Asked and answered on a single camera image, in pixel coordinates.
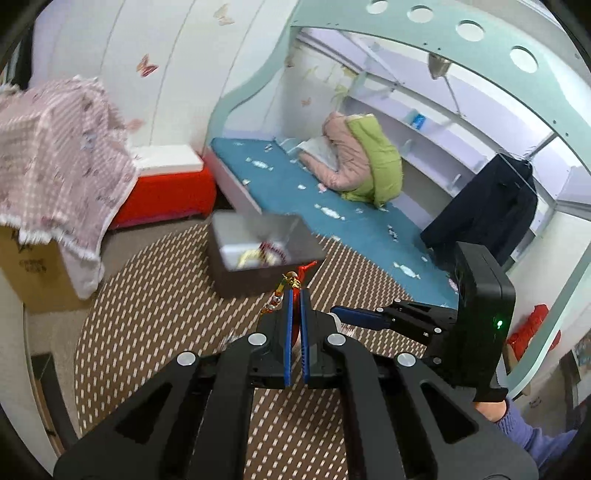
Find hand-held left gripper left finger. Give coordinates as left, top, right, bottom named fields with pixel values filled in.
left=53, top=288, right=297, bottom=480

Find red storage box white lid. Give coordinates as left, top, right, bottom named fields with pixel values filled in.
left=108, top=145, right=218, bottom=230

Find red cloth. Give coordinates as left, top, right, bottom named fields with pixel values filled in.
left=505, top=305, right=561, bottom=358

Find pink checked cloth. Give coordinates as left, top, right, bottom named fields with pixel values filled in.
left=0, top=78, right=139, bottom=301

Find gold bead bracelet red cord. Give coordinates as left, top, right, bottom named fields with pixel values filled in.
left=261, top=261, right=319, bottom=317

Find cardboard box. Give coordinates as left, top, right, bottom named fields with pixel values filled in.
left=0, top=224, right=90, bottom=315

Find white wall shelves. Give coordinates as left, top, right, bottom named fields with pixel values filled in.
left=346, top=37, right=555, bottom=195

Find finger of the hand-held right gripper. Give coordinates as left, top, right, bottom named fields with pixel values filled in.
left=330, top=299, right=458, bottom=344

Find teal bed arch frame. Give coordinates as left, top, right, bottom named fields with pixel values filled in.
left=203, top=0, right=591, bottom=398

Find dark jewelry box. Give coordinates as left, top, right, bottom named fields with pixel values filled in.
left=206, top=211, right=326, bottom=298

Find blue candy print bed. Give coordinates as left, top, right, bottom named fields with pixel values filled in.
left=210, top=137, right=460, bottom=308

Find pink green folded quilt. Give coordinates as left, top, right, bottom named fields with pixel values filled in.
left=298, top=112, right=404, bottom=208

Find gold bangle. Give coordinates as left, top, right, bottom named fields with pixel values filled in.
left=236, top=249, right=266, bottom=268

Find dark hanging coat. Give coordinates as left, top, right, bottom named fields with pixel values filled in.
left=420, top=152, right=539, bottom=273

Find person's right forearm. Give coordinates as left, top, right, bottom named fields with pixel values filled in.
left=475, top=398, right=580, bottom=480

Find white open book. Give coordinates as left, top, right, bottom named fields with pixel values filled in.
left=295, top=136, right=340, bottom=169

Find cone wall lamp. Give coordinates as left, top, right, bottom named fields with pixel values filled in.
left=427, top=52, right=453, bottom=79

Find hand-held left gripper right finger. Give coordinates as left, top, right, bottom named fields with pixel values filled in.
left=299, top=290, right=539, bottom=480

